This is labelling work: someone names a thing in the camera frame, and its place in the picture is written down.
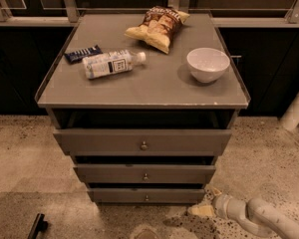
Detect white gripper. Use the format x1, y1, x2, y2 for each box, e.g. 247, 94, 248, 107
188, 187, 247, 223

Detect grey bottom drawer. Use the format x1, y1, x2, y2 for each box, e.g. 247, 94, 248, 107
89, 188, 205, 204

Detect grey drawer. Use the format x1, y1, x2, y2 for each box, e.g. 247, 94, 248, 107
89, 188, 205, 204
54, 128, 231, 156
74, 164, 215, 184

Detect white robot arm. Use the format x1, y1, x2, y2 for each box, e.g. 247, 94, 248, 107
188, 187, 299, 239

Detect grey drawer cabinet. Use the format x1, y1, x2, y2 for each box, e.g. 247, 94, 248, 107
36, 14, 250, 193

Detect grey middle drawer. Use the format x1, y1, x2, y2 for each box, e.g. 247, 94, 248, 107
74, 164, 215, 184

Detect grey top drawer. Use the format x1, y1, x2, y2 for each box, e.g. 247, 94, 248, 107
54, 128, 231, 156

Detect white pipe column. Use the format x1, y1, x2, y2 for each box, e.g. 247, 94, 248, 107
281, 92, 299, 130

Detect white ceramic bowl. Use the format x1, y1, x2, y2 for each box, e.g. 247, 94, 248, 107
186, 48, 230, 83

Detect white plastic bottle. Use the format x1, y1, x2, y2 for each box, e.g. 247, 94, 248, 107
82, 50, 147, 80

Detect black object on floor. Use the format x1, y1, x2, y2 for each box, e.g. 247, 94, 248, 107
27, 213, 48, 239

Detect yellow brown chips bag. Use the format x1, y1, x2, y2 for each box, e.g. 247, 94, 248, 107
125, 6, 189, 54

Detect blue snack bar wrapper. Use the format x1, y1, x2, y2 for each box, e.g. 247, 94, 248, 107
64, 45, 102, 64

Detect metal window railing frame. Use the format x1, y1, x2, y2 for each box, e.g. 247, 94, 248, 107
0, 0, 299, 28

